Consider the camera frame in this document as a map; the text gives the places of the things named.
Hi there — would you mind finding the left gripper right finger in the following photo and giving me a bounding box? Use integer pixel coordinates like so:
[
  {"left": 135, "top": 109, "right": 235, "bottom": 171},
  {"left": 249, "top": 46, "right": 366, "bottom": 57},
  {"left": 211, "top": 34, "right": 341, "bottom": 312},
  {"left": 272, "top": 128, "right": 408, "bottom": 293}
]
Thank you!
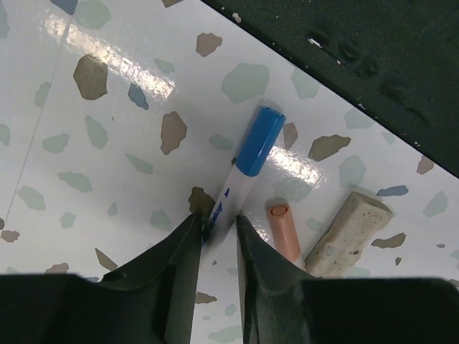
[{"left": 236, "top": 216, "right": 458, "bottom": 343}]

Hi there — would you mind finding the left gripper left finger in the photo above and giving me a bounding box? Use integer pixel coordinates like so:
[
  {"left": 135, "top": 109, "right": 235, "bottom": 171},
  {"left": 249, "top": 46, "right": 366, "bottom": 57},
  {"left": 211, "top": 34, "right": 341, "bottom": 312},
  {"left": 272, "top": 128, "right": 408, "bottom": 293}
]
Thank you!
[{"left": 1, "top": 215, "right": 202, "bottom": 343}]

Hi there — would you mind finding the white pen orange tip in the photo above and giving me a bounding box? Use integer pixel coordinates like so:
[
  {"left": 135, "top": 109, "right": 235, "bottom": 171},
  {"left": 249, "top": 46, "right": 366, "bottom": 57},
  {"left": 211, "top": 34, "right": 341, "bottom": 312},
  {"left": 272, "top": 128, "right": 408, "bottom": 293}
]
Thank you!
[{"left": 267, "top": 204, "right": 301, "bottom": 264}]

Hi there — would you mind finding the blue white marker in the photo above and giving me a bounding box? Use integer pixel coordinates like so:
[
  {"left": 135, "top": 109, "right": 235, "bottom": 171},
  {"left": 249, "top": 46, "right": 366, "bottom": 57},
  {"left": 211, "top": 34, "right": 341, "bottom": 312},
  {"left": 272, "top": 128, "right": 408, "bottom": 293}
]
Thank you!
[{"left": 202, "top": 107, "right": 286, "bottom": 247}]

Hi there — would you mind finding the beige eraser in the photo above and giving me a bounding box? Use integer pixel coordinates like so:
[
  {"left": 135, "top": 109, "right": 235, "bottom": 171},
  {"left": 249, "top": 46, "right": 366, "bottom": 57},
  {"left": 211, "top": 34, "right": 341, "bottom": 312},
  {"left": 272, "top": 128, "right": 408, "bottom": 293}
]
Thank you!
[{"left": 304, "top": 192, "right": 394, "bottom": 278}]

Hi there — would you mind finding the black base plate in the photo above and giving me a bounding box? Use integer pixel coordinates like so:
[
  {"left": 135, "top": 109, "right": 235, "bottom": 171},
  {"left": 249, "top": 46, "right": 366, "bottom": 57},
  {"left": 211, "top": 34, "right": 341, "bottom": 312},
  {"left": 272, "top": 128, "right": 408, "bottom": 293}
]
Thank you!
[{"left": 209, "top": 1, "right": 458, "bottom": 175}]

